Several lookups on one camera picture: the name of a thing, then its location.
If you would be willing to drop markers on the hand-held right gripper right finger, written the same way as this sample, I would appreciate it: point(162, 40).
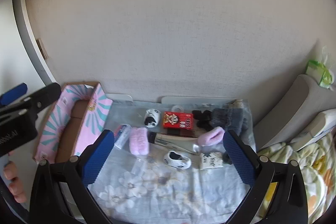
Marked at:
point(239, 158)

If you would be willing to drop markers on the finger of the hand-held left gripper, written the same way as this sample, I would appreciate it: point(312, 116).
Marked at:
point(43, 99)
point(13, 95)

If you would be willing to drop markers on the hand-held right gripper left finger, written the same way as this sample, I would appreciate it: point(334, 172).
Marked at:
point(98, 158)

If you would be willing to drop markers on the white printed tissue packet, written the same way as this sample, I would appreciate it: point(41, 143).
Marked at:
point(210, 161)

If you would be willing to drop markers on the pink patterned cardboard box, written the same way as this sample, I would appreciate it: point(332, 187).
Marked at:
point(76, 121)

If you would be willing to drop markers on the dark grey fuzzy sock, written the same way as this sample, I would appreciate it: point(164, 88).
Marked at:
point(219, 116)

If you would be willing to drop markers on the black white cylinder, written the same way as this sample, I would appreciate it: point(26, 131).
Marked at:
point(152, 118)

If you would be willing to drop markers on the red printed box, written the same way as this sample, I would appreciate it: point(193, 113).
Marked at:
point(178, 120)

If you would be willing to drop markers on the person's left hand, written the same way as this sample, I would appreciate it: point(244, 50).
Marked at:
point(14, 182)

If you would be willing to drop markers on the clear plastic packet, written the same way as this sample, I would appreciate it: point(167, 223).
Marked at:
point(122, 136)

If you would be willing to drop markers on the cow print sock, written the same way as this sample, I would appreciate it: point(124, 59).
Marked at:
point(177, 159)

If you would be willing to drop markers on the silver tube with black cap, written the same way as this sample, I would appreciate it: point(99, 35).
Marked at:
point(173, 142)

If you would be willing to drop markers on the floral cloth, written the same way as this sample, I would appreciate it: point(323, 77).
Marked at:
point(157, 192)

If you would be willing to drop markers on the grey cushion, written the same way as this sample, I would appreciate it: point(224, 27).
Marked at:
point(296, 103)

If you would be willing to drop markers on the white pillow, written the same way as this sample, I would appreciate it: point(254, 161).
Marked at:
point(315, 129)

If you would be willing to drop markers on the floral blanket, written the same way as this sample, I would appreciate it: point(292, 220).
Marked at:
point(320, 176)

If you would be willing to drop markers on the green tissue pack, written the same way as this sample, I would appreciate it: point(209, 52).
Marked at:
point(319, 73)

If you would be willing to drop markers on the brown wall block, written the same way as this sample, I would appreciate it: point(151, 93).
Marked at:
point(42, 48)

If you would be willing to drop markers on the white door frame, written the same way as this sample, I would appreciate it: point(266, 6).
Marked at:
point(29, 29)

